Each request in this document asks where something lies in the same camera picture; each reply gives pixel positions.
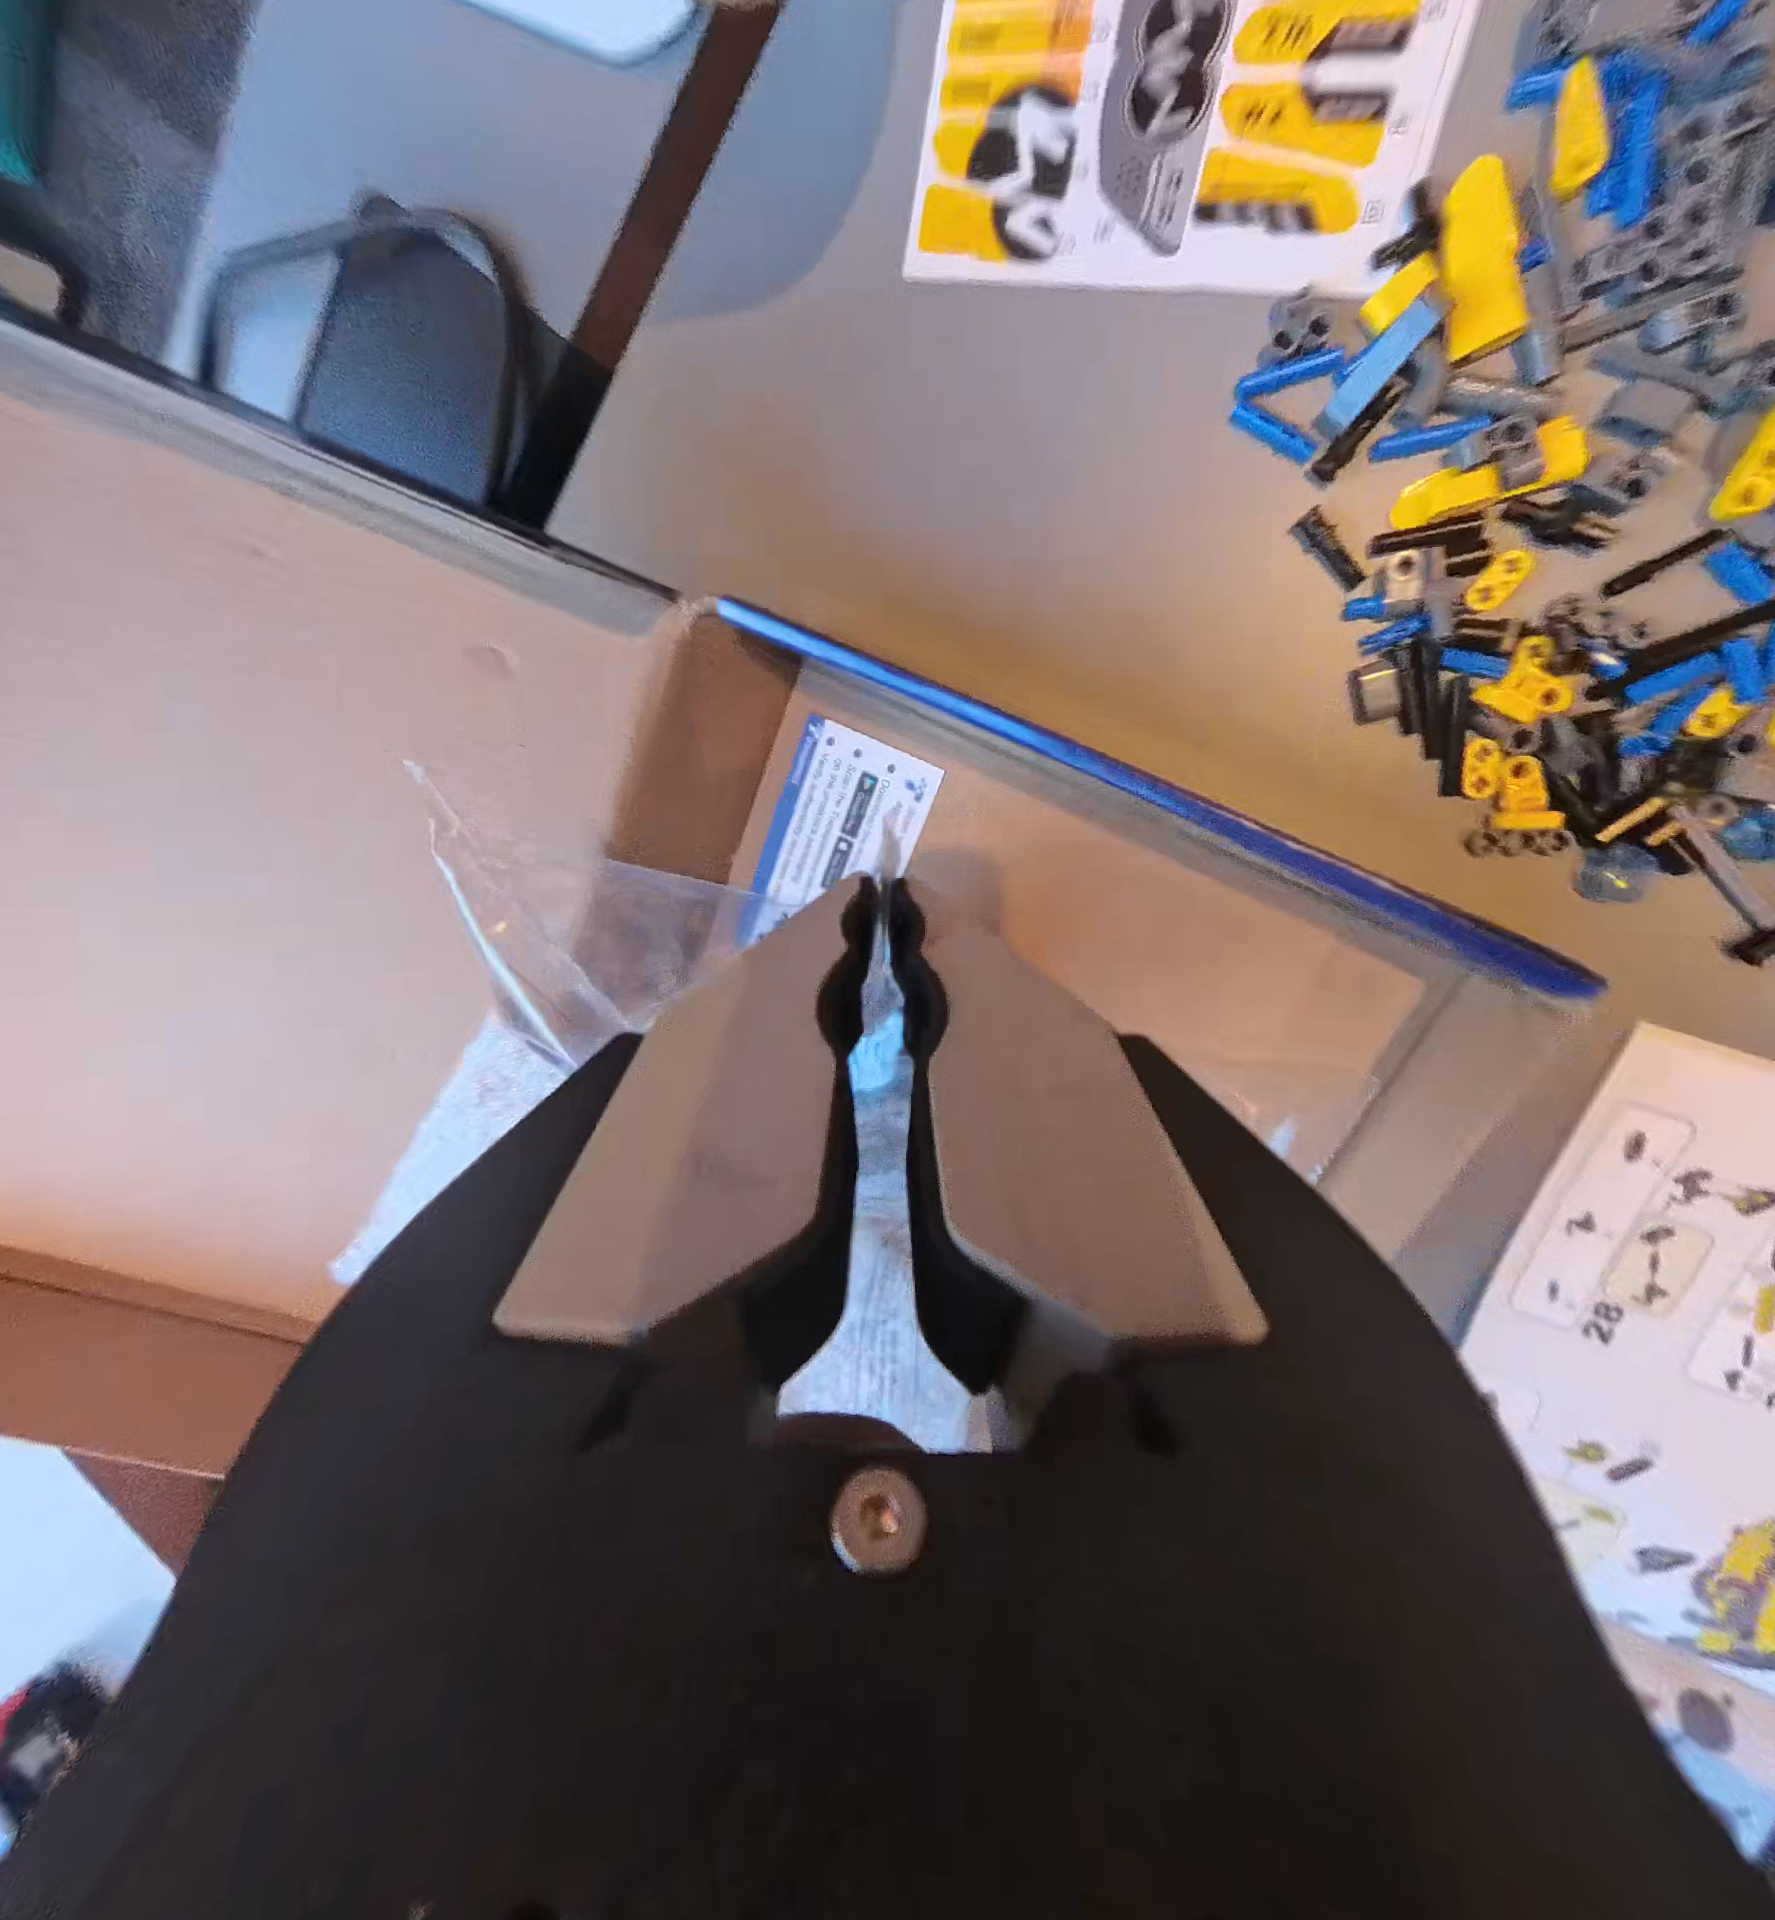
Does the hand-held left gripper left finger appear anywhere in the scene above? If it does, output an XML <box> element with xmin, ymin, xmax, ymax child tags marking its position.
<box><xmin>493</xmin><ymin>875</ymin><xmax>876</xmax><ymax>1389</ymax></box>

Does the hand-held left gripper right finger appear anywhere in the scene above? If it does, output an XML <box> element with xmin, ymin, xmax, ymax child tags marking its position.
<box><xmin>886</xmin><ymin>875</ymin><xmax>1268</xmax><ymax>1396</ymax></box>

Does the clear plastic parts bag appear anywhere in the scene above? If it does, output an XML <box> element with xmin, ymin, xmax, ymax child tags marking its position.
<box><xmin>402</xmin><ymin>755</ymin><xmax>994</xmax><ymax>1456</ymax></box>

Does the dark blue cardboard kit box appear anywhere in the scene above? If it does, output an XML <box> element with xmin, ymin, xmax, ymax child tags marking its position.
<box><xmin>0</xmin><ymin>284</ymin><xmax>1609</xmax><ymax>1576</ymax></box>

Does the pile of small building pieces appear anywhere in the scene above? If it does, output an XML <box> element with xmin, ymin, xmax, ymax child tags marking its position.
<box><xmin>1230</xmin><ymin>0</ymin><xmax>1775</xmax><ymax>969</ymax></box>

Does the grey desk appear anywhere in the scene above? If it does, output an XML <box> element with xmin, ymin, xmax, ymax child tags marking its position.
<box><xmin>542</xmin><ymin>0</ymin><xmax>1775</xmax><ymax>1352</ymax></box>

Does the white instruction booklet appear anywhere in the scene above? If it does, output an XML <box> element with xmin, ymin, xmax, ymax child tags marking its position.
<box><xmin>1457</xmin><ymin>1022</ymin><xmax>1775</xmax><ymax>1712</ymax></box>

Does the yellow grey sticker sheet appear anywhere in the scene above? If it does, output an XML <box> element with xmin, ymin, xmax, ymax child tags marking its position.
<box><xmin>902</xmin><ymin>0</ymin><xmax>1481</xmax><ymax>293</ymax></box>

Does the black cable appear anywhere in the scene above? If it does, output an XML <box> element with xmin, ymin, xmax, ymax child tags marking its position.
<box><xmin>197</xmin><ymin>193</ymin><xmax>547</xmax><ymax>520</ymax></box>

